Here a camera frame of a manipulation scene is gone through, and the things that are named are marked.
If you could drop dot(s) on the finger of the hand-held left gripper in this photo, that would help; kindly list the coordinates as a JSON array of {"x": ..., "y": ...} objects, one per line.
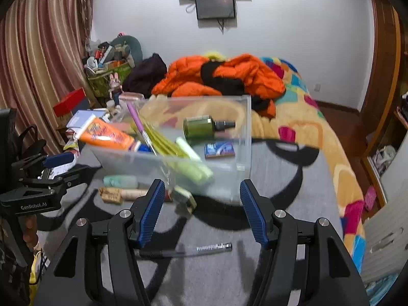
[
  {"x": 59, "y": 160},
  {"x": 79, "y": 175}
]

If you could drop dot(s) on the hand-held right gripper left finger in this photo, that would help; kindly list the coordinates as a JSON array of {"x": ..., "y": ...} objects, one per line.
[{"x": 151, "y": 213}]

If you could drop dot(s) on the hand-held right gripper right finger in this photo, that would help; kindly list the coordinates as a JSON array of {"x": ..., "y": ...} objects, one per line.
[{"x": 253, "y": 213}]

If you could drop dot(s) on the orange sunscreen tube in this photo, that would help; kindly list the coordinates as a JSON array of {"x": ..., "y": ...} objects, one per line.
[{"x": 105, "y": 137}]

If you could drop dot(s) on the clear plastic storage box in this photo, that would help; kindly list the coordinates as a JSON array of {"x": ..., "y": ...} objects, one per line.
[{"x": 229, "y": 172}]

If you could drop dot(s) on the yellow-green lotion bottle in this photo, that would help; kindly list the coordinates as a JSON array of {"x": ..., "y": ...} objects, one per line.
[{"x": 162, "y": 143}]

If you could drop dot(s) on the small blue staples box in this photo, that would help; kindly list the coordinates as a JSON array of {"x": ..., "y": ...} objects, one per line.
[{"x": 220, "y": 149}]

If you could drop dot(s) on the light green tube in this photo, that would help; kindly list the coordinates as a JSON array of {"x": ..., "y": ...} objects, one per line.
[{"x": 188, "y": 149}]

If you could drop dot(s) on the pink pen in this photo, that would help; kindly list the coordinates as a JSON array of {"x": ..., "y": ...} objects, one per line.
[{"x": 137, "y": 121}]

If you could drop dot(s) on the dark green spray bottle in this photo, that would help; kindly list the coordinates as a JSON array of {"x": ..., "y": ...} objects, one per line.
[{"x": 197, "y": 127}]

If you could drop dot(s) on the person's left hand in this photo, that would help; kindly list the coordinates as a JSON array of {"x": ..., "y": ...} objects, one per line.
[{"x": 31, "y": 232}]

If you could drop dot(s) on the pile of papers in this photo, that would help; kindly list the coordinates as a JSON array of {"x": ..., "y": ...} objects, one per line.
[{"x": 71, "y": 140}]

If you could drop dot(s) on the beige cosmetic tube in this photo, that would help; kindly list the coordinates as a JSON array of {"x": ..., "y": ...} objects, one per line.
[{"x": 134, "y": 194}]

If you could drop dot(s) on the black chair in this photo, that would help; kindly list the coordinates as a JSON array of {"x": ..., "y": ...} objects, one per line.
[{"x": 30, "y": 143}]

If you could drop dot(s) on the small green square case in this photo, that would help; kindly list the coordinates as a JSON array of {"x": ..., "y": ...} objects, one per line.
[{"x": 185, "y": 200}]

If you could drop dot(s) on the mint green small bottle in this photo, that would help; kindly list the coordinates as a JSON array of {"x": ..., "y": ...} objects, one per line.
[{"x": 121, "y": 181}]

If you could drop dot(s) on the blue and white notebook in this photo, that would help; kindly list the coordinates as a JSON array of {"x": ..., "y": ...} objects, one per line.
[{"x": 79, "y": 119}]

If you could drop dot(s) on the black gel pen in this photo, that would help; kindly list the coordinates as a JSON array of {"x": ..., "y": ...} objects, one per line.
[{"x": 213, "y": 248}]

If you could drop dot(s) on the red box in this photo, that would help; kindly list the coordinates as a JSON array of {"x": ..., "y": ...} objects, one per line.
[{"x": 68, "y": 102}]

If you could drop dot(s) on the yellow plastic bag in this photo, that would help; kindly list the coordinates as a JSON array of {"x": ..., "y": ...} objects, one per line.
[{"x": 38, "y": 267}]

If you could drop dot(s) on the green basket of clutter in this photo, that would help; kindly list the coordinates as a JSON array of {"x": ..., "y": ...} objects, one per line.
[{"x": 100, "y": 84}]

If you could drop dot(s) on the pink bunny figure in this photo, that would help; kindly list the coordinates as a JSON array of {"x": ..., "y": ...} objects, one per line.
[{"x": 115, "y": 86}]

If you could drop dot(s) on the pink plastic box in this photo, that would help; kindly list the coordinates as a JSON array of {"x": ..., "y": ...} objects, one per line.
[{"x": 130, "y": 96}]

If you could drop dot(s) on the colourful patchwork blanket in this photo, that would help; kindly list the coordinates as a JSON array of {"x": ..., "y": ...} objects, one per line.
[{"x": 331, "y": 159}]

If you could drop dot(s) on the striped pink curtain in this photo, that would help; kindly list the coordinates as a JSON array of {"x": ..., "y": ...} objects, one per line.
[{"x": 41, "y": 54}]

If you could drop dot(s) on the dark purple garment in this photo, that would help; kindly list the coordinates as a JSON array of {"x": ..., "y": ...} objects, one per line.
[{"x": 143, "y": 76}]

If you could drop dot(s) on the pink clog shoe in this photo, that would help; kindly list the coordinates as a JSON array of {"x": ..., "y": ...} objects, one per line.
[{"x": 370, "y": 197}]

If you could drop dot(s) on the white drawer cabinet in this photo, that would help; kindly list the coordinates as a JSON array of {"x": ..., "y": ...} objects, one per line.
[{"x": 382, "y": 239}]

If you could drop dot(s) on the grey neck pillow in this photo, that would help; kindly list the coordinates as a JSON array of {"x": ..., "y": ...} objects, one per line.
[{"x": 135, "y": 49}]

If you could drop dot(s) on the white handbag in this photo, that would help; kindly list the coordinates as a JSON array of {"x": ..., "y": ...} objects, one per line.
[{"x": 384, "y": 156}]

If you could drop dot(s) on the orange puffer jacket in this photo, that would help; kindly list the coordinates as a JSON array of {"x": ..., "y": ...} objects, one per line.
[{"x": 188, "y": 73}]

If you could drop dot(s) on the blue patterned cloth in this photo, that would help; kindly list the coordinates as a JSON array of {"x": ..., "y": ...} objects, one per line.
[{"x": 382, "y": 287}]

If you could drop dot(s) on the yellow cloth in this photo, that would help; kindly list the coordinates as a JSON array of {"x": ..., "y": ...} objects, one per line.
[{"x": 213, "y": 54}]

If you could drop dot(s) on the wooden wardrobe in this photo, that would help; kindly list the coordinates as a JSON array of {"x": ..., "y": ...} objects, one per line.
[{"x": 382, "y": 54}]

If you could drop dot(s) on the small black monitor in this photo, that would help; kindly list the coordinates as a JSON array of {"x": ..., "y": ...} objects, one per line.
[{"x": 215, "y": 6}]

